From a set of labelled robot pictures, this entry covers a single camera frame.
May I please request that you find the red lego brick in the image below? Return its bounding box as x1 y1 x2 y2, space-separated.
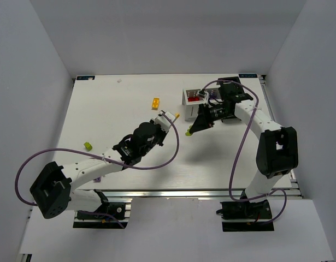
187 97 203 103

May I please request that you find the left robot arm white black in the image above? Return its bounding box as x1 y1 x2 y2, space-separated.
30 121 171 219

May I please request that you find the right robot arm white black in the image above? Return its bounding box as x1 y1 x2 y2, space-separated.
186 79 298 203

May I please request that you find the black double bin container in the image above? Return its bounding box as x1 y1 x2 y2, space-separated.
217 77 246 120

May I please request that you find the white double bin container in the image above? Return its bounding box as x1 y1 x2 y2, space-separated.
182 88 221 121

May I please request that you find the orange yellow lego brick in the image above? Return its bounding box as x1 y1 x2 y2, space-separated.
151 98 160 110

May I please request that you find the blue label right corner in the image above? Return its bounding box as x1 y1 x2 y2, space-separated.
238 73 258 79

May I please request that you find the blue label corner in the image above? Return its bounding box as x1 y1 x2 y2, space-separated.
238 73 258 79
76 75 95 81

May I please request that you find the small green lego left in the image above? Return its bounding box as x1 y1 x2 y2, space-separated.
84 142 92 151

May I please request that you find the blue label left corner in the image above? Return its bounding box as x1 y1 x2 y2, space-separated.
76 75 95 81

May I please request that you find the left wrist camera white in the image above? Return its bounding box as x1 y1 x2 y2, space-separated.
153 111 176 133

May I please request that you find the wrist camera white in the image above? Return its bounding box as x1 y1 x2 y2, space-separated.
197 89 209 104
153 111 176 133

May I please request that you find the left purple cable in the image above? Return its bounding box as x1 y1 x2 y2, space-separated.
14 111 180 229

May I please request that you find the purple cable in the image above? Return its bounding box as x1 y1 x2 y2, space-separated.
201 80 287 225
14 111 180 229

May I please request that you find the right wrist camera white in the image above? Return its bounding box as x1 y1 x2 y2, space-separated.
197 89 209 104

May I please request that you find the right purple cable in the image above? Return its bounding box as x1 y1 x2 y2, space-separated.
201 80 287 225

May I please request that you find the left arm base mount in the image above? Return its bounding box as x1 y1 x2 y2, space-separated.
73 189 128 229

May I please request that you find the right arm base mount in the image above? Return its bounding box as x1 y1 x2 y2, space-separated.
216 199 274 232

